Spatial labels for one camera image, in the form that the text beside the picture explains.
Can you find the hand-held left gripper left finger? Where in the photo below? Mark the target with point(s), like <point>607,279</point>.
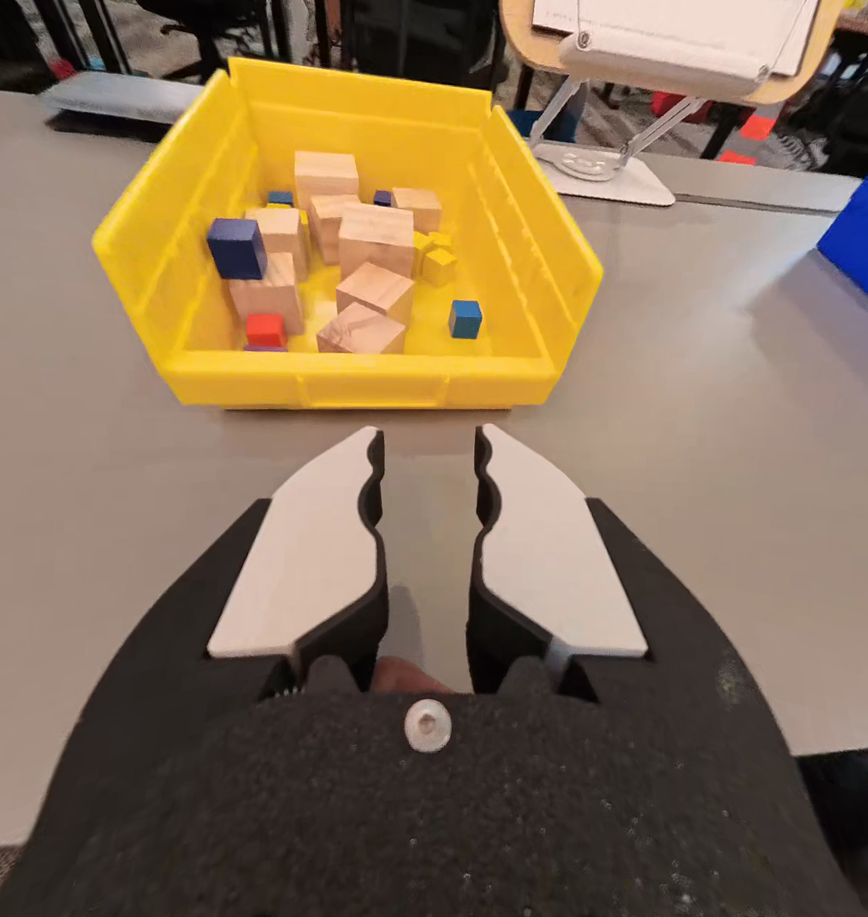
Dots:
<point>297,573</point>

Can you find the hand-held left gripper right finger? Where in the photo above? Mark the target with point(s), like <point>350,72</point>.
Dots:
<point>555,573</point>

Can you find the pile of mixed wooden cubes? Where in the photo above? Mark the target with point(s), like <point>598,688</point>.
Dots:
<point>376,236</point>

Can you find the blue plastic box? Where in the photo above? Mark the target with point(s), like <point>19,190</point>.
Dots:
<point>864,236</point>

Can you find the yellow plastic box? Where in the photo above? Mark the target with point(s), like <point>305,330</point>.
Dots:
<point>369,122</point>

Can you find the orange traffic cone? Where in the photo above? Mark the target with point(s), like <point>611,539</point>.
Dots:
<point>756,127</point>

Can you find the wooden board with instruction poster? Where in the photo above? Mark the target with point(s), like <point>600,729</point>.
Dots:
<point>663,64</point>

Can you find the black office chair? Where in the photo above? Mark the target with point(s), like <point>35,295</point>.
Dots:
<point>419,36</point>

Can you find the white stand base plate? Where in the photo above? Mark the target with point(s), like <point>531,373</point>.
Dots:
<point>641,186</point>

